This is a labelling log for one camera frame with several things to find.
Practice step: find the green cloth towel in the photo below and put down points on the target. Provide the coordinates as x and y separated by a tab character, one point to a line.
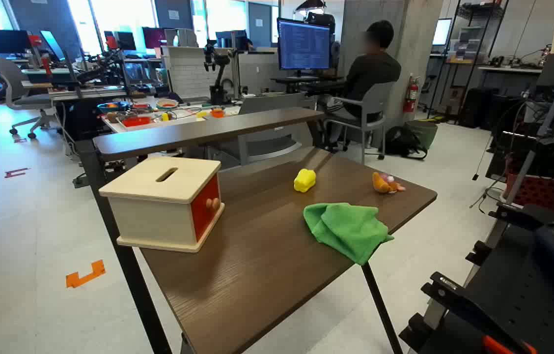
346	228

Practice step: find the small black robot arm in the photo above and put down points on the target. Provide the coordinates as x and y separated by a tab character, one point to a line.
216	78

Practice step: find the yellow toy block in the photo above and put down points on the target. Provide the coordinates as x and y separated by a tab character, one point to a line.
305	181

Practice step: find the long dark back table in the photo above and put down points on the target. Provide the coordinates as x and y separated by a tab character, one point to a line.
191	130

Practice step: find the orange toy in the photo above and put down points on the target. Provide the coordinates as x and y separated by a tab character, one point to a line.
385	183

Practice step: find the cream wooden box red drawer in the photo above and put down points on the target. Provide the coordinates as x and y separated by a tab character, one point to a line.
159	202

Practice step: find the black backpack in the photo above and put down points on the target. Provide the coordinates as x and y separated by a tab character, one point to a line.
403	139

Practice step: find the white tray with toys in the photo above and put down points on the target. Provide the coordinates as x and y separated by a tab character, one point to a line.
159	116

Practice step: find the computer monitor blue screen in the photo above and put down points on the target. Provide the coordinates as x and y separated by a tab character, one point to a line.
303	45

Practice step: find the seated person dark sweater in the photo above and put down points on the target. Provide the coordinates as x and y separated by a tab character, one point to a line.
368	71

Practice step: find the red fire extinguisher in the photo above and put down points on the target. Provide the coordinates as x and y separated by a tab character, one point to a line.
411	94

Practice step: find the black metal shelf rack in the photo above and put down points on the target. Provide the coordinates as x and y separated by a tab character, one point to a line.
470	45

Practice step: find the red crate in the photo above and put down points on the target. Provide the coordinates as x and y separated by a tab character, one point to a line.
539	191

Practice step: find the grey office swivel chair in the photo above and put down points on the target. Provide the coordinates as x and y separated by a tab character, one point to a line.
28	98

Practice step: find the black equipment cart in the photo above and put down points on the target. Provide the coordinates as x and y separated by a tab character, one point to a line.
525	287

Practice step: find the grey metal pole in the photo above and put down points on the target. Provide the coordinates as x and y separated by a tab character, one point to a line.
552	110

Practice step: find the dark desk monitor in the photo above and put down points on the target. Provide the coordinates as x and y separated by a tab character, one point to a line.
4	39

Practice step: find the black metal table frame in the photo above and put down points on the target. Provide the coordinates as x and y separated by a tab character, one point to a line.
381	307

